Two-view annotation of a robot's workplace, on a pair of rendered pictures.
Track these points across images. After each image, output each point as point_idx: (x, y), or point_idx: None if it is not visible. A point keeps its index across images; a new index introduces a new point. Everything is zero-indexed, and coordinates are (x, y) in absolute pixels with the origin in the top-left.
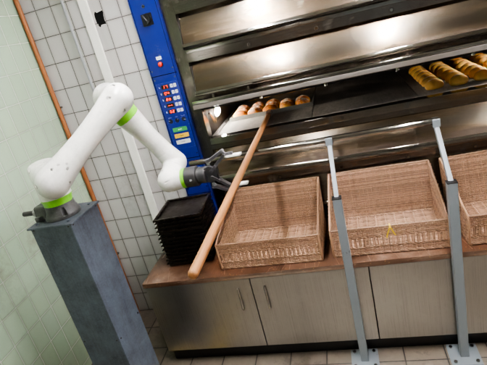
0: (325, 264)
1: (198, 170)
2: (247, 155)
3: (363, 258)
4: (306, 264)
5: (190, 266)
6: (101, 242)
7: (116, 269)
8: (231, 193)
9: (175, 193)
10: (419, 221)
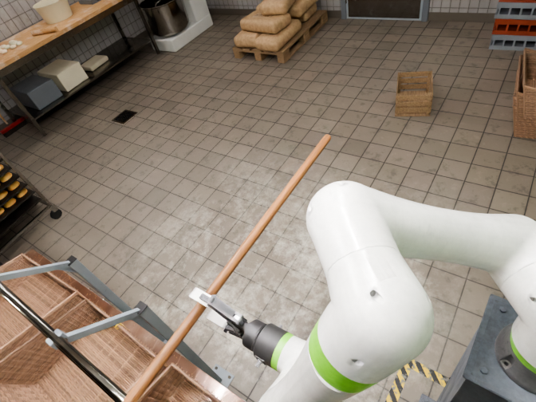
0: (190, 364)
1: (260, 325)
2: (171, 340)
3: (158, 348)
4: (203, 380)
5: (326, 138)
6: (463, 369)
7: (449, 396)
8: (255, 226)
9: None
10: (100, 310)
